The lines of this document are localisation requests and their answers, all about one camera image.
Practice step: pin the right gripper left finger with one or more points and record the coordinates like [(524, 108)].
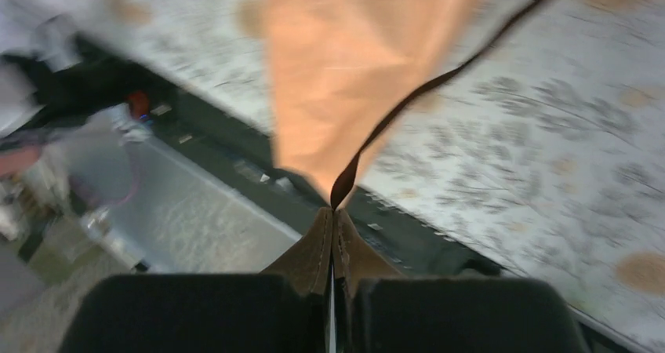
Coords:
[(282, 308)]

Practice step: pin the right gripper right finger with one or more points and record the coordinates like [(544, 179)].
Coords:
[(385, 311)]

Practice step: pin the dark brown ribbon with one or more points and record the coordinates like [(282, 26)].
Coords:
[(346, 180)]

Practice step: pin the peach wrapping paper sheet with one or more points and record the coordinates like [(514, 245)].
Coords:
[(337, 67)]

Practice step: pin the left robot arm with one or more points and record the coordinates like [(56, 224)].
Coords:
[(64, 79)]

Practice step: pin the floral patterned table mat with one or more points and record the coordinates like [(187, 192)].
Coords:
[(544, 159)]

